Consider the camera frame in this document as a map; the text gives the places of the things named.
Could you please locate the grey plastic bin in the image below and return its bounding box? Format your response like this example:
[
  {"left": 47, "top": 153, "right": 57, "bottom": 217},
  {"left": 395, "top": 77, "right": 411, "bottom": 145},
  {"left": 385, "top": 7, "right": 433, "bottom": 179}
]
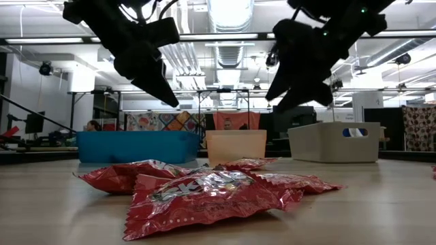
[{"left": 287, "top": 121, "right": 382, "bottom": 163}]

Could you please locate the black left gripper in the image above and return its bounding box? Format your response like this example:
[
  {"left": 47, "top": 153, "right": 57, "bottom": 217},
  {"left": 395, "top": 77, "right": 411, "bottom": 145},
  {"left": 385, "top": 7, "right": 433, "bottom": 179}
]
[{"left": 114, "top": 16, "right": 181, "bottom": 108}]

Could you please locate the wide silver ceiling duct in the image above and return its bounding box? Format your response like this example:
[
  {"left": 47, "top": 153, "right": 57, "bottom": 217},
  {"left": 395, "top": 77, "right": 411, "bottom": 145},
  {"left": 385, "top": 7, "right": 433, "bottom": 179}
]
[{"left": 206, "top": 0, "right": 255, "bottom": 71}]

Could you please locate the black diagonal rod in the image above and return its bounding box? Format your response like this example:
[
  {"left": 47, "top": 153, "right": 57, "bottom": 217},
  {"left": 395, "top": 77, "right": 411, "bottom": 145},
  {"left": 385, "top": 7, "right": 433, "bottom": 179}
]
[{"left": 0, "top": 93, "right": 78, "bottom": 134}]

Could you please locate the person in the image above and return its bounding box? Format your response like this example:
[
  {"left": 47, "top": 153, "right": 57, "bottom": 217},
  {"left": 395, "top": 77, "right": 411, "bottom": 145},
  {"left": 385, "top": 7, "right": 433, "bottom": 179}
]
[
  {"left": 223, "top": 118, "right": 249, "bottom": 131},
  {"left": 84, "top": 119, "right": 102, "bottom": 133}
]

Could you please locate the blue plastic bin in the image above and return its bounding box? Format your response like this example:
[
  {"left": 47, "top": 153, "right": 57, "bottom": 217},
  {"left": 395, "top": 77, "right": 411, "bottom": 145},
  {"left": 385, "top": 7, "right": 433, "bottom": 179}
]
[{"left": 76, "top": 131, "right": 200, "bottom": 164}]

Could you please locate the colourful patchwork quilt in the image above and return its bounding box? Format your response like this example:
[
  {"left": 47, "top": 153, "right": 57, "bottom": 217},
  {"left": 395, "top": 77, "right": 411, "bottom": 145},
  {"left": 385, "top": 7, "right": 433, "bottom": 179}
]
[{"left": 123, "top": 111, "right": 207, "bottom": 133}]

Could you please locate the white pillar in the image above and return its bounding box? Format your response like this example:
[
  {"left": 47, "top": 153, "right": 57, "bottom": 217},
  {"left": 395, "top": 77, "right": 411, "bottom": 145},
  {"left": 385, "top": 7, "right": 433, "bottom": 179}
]
[{"left": 352, "top": 91, "right": 385, "bottom": 123}]

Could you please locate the red object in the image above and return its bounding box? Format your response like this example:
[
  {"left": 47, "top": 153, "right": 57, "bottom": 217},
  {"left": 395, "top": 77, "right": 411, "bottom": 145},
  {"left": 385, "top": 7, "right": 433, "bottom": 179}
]
[{"left": 1, "top": 125, "right": 20, "bottom": 139}]

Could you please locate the brown dotted cloth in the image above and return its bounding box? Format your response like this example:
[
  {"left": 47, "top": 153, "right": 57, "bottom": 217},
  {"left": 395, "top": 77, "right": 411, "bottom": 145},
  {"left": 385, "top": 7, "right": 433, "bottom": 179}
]
[{"left": 401, "top": 104, "right": 436, "bottom": 152}]

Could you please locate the orange hanging cloth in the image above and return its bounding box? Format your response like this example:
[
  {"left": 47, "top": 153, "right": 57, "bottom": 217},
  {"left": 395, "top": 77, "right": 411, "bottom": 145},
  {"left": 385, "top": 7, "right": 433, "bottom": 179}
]
[{"left": 213, "top": 111, "right": 262, "bottom": 131}]

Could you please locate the black metal table frame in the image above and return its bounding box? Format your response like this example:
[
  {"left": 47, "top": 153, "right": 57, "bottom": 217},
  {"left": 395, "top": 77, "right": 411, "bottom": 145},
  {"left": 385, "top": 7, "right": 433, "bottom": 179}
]
[{"left": 69, "top": 89, "right": 122, "bottom": 132}]

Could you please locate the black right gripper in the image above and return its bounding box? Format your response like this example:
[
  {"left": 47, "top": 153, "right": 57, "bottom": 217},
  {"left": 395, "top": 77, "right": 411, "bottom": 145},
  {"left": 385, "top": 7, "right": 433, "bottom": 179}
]
[{"left": 265, "top": 19, "right": 350, "bottom": 114}]

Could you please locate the black metal stand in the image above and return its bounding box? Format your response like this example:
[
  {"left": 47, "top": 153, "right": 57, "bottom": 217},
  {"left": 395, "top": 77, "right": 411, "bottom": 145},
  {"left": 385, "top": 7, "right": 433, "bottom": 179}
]
[{"left": 196, "top": 88, "right": 251, "bottom": 132}]

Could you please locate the black ceiling camera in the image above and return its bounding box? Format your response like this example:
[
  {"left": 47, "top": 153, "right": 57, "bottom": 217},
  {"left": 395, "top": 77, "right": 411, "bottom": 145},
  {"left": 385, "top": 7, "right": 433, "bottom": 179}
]
[
  {"left": 265, "top": 50, "right": 279, "bottom": 68},
  {"left": 38, "top": 61, "right": 55, "bottom": 76},
  {"left": 394, "top": 52, "right": 412, "bottom": 65}
]

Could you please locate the slim silver ceiling duct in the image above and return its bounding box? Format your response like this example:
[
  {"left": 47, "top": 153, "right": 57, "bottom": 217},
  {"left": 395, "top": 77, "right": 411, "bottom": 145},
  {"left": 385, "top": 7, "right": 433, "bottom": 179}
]
[{"left": 366, "top": 37, "right": 430, "bottom": 67}]

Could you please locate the white ceiling column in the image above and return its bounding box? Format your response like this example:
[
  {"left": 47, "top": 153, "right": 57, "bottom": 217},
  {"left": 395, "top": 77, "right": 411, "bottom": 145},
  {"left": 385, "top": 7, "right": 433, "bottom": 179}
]
[{"left": 67, "top": 69, "right": 96, "bottom": 93}]

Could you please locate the small black monitor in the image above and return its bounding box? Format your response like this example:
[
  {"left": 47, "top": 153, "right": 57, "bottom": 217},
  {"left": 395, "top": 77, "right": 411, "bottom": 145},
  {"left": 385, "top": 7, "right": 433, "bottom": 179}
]
[{"left": 25, "top": 111, "right": 46, "bottom": 135}]

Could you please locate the black partition panel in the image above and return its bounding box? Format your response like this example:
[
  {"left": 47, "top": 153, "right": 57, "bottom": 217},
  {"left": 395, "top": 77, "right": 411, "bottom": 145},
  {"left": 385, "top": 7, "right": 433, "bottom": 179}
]
[{"left": 363, "top": 107, "right": 405, "bottom": 151}]

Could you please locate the orange plastic bin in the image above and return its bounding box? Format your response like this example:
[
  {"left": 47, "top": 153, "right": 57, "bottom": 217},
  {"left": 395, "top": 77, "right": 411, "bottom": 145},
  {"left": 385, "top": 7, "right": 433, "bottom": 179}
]
[{"left": 205, "top": 129, "right": 268, "bottom": 167}]

